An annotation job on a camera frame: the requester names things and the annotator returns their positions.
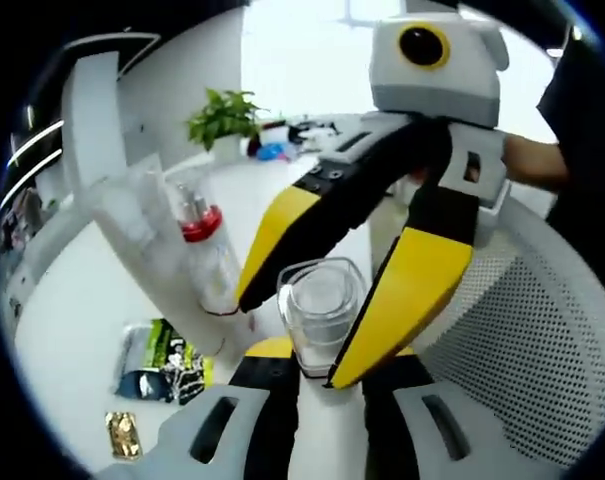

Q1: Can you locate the skincare bottle wide clear cap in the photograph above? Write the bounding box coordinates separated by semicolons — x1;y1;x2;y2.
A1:
275;256;371;480

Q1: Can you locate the green plant in white pot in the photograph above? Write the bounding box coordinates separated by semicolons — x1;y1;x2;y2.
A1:
185;87;271;164

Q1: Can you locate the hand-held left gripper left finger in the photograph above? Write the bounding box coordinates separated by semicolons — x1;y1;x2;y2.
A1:
95;336;302;480

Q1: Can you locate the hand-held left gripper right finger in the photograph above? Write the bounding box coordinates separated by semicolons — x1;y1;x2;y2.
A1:
360;346;568;480

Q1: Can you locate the grey mesh office chair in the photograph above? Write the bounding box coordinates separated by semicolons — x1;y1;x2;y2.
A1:
421;207;605;474

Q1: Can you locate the white skincare bottle red collar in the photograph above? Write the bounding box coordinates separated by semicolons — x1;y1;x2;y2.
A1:
174;180;244;315

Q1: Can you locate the green black skincare sachet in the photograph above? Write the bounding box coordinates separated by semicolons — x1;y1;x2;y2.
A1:
115;318;216;407

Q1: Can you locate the blue crumpled bag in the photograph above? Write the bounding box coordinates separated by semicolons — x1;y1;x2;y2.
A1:
255;141;284;162

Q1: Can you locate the gold foil skincare sachet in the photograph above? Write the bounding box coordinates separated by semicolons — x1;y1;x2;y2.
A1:
104;409;144;459

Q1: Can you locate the large bright window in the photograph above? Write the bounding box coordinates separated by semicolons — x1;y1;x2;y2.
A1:
240;0;573;124

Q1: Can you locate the white skincare tube red line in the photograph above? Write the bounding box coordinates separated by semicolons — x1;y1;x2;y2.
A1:
109;219;258;360

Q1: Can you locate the person's dark shirt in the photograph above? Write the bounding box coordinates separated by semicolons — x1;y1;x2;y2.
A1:
535;27;605;251

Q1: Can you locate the pile of small desk items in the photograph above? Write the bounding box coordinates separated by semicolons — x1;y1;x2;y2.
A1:
281;117;343;151

